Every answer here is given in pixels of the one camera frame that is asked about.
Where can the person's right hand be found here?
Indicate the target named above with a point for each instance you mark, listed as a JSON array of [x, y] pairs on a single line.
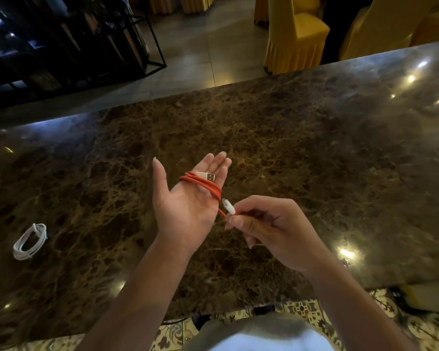
[[285, 233]]

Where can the person's left hand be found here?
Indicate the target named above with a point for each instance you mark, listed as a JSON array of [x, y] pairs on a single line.
[[183, 212]]

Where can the person's right forearm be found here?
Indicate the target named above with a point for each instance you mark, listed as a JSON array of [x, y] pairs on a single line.
[[355, 314]]

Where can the person's left forearm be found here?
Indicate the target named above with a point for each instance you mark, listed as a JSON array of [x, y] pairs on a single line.
[[142, 303]]

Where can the person's dark shoe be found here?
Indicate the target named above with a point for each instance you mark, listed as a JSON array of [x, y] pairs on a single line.
[[263, 309], [201, 320]]

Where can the person's white shirt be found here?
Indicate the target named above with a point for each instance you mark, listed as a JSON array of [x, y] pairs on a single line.
[[270, 341]]

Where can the black and yellow device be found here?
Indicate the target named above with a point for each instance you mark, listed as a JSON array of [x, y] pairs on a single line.
[[400, 299]]

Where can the yellow covered chair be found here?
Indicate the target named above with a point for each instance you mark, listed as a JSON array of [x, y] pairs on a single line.
[[435, 29], [261, 9], [384, 29], [307, 4], [160, 4], [197, 3], [296, 43]]

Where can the black metal shelf rack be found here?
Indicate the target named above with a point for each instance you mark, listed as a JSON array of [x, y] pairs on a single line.
[[69, 47]]

